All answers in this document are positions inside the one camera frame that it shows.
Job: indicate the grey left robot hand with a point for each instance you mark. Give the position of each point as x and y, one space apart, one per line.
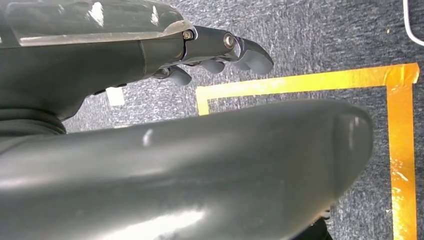
165 172

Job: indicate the small white tag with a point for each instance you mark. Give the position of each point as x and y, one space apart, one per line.
115 96

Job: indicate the black robot leg part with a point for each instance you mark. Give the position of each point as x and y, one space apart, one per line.
314 232

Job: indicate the large yellow floor tape outline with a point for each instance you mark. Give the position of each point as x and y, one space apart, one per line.
400 132

